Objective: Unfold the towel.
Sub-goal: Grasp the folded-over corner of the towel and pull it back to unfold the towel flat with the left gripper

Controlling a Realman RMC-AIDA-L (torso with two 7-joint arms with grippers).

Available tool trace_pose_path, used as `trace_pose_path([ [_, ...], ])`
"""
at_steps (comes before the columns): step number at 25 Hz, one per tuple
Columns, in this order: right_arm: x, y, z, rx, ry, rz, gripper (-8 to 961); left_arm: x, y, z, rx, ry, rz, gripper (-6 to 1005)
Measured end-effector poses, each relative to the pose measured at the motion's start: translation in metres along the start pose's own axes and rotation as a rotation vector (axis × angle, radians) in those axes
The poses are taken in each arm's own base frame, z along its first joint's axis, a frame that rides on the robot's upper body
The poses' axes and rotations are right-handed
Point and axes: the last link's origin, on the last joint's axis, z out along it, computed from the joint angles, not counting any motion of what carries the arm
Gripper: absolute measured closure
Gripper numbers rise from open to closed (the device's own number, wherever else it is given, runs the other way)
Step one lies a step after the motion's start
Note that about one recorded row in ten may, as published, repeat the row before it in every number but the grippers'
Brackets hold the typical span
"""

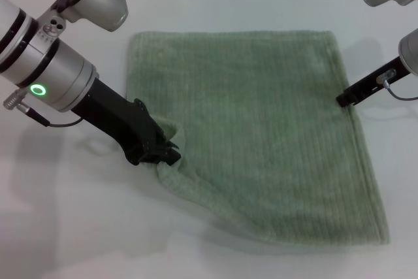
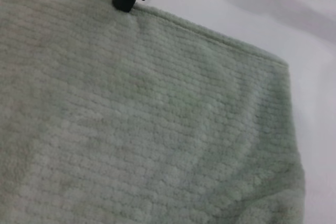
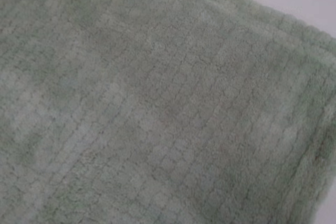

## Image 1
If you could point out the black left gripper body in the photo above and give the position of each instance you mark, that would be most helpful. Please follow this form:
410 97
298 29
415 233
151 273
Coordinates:
121 125

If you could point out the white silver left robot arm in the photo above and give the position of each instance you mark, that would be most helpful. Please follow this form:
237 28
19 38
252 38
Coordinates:
42 63

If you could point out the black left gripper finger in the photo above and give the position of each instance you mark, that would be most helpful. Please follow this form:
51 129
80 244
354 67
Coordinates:
170 157
170 145

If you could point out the green ribbed towel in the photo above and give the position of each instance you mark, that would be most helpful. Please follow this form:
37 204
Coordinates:
261 112

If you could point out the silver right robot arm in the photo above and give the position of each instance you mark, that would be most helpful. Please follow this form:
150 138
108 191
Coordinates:
411 53

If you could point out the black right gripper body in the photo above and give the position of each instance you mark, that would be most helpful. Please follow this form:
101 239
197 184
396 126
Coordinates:
379 79

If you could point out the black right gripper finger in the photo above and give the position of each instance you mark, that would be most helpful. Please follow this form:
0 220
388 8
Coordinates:
346 100
350 90

